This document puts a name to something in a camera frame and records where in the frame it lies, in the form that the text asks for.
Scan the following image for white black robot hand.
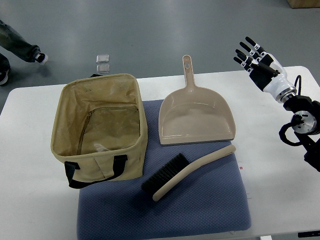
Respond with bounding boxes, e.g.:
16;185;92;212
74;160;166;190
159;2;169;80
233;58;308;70
233;36;297;103

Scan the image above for beige hand broom black bristles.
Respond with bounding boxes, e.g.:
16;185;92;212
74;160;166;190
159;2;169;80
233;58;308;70
141;144;236;202

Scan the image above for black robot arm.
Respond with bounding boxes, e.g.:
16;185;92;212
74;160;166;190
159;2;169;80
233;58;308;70
279;75;320;171

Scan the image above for cardboard box corner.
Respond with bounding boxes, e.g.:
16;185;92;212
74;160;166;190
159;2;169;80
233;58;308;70
287;0;320;9

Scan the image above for beige plastic dustpan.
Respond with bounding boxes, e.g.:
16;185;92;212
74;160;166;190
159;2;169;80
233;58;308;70
158;55;236;145

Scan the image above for blue grey quilted mat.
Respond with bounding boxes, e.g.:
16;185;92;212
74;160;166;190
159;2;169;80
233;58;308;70
77;100;251;240

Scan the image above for clear plastic floor plate upper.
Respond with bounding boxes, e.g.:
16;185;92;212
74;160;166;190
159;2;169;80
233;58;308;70
96;54;110;63

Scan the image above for black table control panel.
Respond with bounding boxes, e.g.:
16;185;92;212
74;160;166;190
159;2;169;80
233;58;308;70
297;230;320;238

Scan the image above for person leg with sneaker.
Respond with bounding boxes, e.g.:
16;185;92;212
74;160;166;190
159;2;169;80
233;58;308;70
0;20;49;65

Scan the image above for yellow fabric bag black handles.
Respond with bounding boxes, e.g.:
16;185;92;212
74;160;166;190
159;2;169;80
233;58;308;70
50;73;148;189

